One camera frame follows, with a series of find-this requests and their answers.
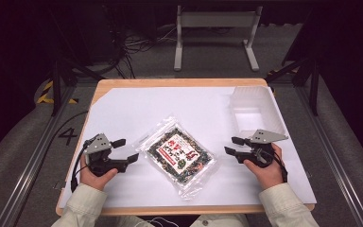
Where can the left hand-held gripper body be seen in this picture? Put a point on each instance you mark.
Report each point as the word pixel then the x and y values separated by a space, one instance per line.
pixel 98 145

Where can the white translucent plastic container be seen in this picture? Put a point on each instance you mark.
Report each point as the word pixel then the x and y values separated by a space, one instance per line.
pixel 252 116

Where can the black metal stand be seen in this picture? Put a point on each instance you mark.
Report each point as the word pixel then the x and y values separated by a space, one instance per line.
pixel 56 88
pixel 313 88

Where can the yellow black hazard tape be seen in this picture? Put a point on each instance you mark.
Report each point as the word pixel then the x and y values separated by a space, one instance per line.
pixel 45 94

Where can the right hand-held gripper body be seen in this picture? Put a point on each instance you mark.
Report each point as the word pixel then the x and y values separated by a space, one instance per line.
pixel 266 136

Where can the wooden table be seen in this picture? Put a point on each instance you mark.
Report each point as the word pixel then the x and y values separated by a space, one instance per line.
pixel 182 82

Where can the white metal stand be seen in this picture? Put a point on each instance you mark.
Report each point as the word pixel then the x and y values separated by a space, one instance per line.
pixel 217 20

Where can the person's left hand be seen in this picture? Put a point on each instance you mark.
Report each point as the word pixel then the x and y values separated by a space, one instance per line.
pixel 94 182

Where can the clear packet of dried seaweed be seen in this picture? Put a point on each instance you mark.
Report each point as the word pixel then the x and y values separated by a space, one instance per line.
pixel 178 154

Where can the person's right hand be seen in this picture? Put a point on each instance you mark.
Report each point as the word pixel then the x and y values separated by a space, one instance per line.
pixel 271 176

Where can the aluminium rail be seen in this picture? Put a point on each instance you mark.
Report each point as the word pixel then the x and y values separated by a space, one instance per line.
pixel 337 167
pixel 34 167

